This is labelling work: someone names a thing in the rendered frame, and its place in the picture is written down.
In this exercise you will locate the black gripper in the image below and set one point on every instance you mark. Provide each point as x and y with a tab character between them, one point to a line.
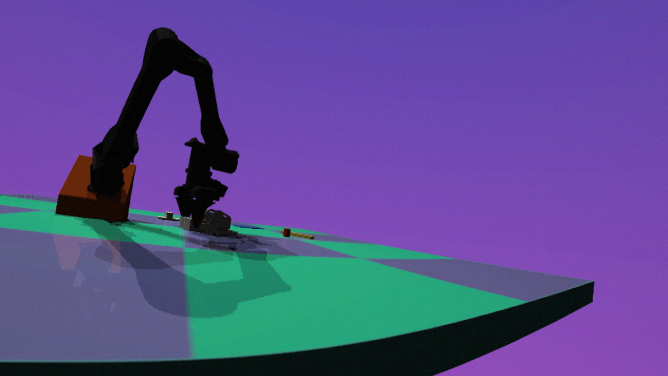
196	187

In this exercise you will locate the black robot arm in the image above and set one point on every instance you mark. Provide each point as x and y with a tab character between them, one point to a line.
164	53

